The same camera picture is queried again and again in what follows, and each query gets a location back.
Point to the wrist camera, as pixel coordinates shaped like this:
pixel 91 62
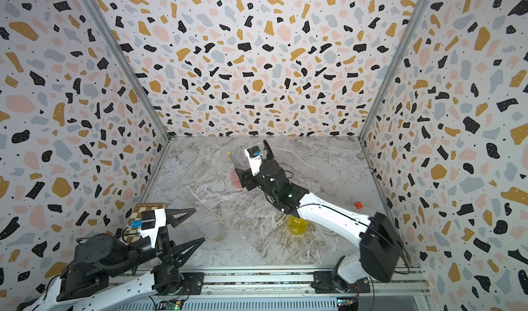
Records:
pixel 255 159
pixel 147 229

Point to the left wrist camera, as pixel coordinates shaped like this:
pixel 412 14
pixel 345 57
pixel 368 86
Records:
pixel 147 229

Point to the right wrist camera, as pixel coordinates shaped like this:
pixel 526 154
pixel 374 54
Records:
pixel 255 159

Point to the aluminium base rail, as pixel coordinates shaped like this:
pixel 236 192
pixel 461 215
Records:
pixel 285 288

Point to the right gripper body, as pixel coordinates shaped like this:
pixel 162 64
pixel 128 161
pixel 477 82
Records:
pixel 253 181

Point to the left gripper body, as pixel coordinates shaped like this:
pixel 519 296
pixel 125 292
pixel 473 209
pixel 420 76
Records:
pixel 161 245

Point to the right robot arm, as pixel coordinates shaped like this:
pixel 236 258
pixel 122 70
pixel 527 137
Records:
pixel 380 246

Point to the black spray nozzle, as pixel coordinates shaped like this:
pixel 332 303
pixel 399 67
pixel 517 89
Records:
pixel 268 149

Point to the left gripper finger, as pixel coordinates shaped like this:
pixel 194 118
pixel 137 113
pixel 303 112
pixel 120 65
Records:
pixel 175 217
pixel 180 254

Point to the yellow spray bottle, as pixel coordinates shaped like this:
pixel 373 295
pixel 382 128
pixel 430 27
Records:
pixel 297 226

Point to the wooden chessboard box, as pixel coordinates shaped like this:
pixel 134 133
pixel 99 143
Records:
pixel 130 233

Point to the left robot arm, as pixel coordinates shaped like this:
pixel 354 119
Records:
pixel 106 272

